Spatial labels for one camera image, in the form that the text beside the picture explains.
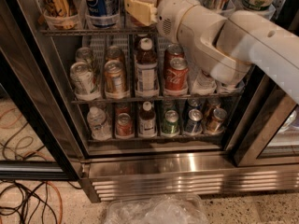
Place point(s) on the clear water bottle middle shelf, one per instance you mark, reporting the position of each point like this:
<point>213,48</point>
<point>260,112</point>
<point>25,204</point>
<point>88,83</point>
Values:
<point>205,84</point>

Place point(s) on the red can bottom shelf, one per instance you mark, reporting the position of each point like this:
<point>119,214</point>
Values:
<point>124,125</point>

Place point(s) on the red coke can middle front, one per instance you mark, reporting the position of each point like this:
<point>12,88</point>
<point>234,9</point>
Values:
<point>175,75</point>

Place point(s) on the yellow can top shelf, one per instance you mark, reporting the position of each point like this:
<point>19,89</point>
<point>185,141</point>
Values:
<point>62,12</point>

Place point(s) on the blue pepsi can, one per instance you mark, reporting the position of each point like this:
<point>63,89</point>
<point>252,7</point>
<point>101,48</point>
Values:
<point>104,13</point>

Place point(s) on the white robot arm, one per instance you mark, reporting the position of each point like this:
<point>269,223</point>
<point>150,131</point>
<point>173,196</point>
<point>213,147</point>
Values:
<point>225,48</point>

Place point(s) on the clear plastic bag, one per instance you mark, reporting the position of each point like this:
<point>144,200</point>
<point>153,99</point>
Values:
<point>162,209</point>

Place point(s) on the red coke can middle rear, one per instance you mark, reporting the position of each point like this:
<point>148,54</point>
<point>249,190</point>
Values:
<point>173,51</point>

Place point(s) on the brown tea bottle shelf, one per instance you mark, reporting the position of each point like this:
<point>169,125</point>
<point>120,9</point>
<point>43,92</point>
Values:
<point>146,64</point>
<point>147,120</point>

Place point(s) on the orange can middle shelf rear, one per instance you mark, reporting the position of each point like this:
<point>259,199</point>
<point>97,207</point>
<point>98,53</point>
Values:
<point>115,53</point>

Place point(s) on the brown tea bottle middle shelf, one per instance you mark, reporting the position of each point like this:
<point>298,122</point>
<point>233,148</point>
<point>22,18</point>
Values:
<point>146,64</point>

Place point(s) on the green can bottom shelf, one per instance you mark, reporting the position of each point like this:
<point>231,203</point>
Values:
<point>170,122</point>

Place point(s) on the clear water bottle bottom shelf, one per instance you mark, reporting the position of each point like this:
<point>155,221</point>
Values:
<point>99,124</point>

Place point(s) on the silver can shelf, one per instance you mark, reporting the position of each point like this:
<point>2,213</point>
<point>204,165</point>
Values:
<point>84,54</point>
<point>82,77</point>

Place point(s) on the silver can middle shelf front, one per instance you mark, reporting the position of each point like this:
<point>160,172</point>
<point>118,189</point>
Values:
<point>82,77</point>

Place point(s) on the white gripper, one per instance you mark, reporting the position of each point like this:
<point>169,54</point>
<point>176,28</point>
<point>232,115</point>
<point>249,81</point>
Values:
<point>168,16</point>

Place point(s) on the orange can shelf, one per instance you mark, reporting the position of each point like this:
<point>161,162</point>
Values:
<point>115,77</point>
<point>115,53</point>

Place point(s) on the silver can middle shelf rear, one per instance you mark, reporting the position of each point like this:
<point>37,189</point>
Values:
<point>84,54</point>

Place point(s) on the stainless steel glass-door fridge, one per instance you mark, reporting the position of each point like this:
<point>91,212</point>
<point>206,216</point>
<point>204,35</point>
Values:
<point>255,151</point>

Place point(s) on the clear water bottle shelf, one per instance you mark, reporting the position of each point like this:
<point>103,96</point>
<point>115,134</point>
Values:
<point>99,124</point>
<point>205,84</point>

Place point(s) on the brown tea bottle bottom shelf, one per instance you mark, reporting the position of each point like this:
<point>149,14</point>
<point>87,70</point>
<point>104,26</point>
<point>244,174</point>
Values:
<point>147,120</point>

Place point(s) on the orange can middle shelf front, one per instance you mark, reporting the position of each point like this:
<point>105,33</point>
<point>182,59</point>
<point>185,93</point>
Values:
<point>115,77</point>

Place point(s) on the gold can bottom shelf front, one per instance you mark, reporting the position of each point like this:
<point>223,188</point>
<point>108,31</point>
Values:
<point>214,123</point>

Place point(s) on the blue can shelf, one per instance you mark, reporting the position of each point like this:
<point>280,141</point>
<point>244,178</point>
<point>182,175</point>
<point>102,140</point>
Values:
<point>193,121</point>
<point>194,103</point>

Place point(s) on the blue can bottom shelf rear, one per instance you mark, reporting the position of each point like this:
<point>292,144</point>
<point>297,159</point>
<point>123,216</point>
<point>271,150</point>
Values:
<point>194,103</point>

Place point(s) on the blue can bottom shelf front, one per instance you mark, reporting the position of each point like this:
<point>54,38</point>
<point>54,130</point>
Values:
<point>193,121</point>

